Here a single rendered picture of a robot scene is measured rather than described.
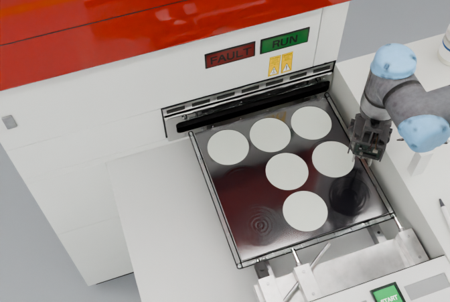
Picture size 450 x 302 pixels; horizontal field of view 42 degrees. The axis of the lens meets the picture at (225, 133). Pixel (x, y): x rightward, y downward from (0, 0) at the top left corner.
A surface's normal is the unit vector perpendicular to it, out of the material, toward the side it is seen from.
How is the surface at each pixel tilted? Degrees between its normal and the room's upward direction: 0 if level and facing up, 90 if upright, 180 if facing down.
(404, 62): 0
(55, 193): 90
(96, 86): 90
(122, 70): 90
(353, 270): 0
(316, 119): 0
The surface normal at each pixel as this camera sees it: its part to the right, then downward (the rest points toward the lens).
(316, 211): -0.01, -0.56
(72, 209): 0.32, 0.79
